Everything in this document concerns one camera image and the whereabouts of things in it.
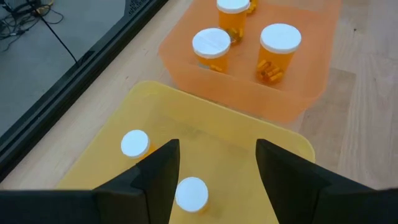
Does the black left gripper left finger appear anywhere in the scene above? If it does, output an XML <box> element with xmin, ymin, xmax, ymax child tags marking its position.
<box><xmin>93</xmin><ymin>139</ymin><xmax>180</xmax><ymax>224</ymax></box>

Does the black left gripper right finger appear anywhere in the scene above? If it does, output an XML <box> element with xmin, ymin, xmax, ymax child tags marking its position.
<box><xmin>256</xmin><ymin>139</ymin><xmax>374</xmax><ymax>224</ymax></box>

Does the small amber pill bottle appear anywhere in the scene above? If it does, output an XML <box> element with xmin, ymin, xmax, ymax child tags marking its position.
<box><xmin>120</xmin><ymin>129</ymin><xmax>156</xmax><ymax>161</ymax></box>
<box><xmin>175</xmin><ymin>177</ymin><xmax>210</xmax><ymax>215</ymax></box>

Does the white ball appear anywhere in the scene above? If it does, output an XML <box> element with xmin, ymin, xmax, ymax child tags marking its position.
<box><xmin>255</xmin><ymin>23</ymin><xmax>302</xmax><ymax>85</ymax></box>

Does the large amber pill bottle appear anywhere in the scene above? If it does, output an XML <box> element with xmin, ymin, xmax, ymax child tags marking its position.
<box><xmin>216</xmin><ymin>0</ymin><xmax>251</xmax><ymax>44</ymax></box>
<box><xmin>247</xmin><ymin>0</ymin><xmax>259</xmax><ymax>16</ymax></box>
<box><xmin>192</xmin><ymin>27</ymin><xmax>232</xmax><ymax>74</ymax></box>

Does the translucent yellow plastic bin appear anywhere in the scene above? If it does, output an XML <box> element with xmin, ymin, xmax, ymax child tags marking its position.
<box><xmin>55</xmin><ymin>80</ymin><xmax>317</xmax><ymax>224</ymax></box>

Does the translucent orange plastic bin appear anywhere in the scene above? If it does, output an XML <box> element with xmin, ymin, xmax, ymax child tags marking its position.
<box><xmin>158</xmin><ymin>0</ymin><xmax>343</xmax><ymax>124</ymax></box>

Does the black aluminium table frame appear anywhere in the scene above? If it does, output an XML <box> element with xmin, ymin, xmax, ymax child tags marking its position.
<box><xmin>0</xmin><ymin>0</ymin><xmax>170</xmax><ymax>183</ymax></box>

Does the black coiled cable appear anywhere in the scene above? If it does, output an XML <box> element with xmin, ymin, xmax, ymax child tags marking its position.
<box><xmin>0</xmin><ymin>0</ymin><xmax>80</xmax><ymax>68</ymax></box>

